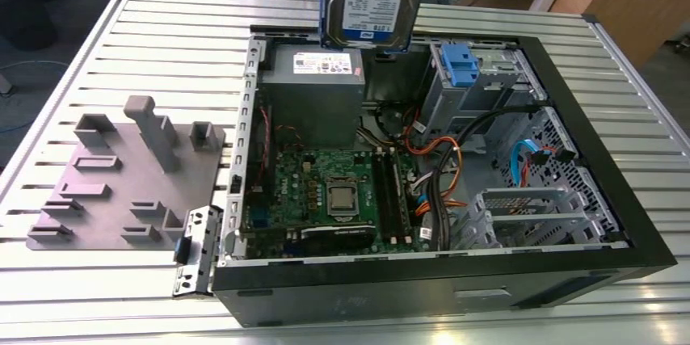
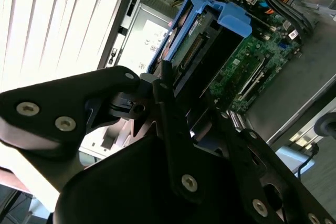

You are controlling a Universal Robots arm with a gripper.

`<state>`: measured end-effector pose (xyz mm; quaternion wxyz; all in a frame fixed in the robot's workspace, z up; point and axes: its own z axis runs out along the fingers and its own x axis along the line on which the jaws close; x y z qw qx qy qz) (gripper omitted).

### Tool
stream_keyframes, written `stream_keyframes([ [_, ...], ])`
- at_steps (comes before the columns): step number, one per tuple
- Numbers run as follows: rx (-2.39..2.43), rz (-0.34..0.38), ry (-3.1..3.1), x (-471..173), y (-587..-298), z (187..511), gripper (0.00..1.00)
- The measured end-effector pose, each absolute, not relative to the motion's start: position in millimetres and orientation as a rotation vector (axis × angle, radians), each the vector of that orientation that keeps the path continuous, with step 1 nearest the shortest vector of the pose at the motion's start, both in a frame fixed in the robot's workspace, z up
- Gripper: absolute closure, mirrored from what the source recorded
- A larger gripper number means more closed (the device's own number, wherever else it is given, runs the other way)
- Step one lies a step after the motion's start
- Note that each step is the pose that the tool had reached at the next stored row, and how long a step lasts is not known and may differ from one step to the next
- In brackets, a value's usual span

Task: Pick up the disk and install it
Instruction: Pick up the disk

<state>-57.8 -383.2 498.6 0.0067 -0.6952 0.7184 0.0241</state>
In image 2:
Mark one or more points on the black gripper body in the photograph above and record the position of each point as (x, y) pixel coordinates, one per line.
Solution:
(118, 195)

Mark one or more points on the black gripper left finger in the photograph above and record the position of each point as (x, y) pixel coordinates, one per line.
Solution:
(52, 98)

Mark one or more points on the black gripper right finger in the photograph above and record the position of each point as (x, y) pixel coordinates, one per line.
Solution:
(275, 182)

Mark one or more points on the hard disk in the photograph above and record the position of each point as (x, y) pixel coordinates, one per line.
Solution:
(233, 19)

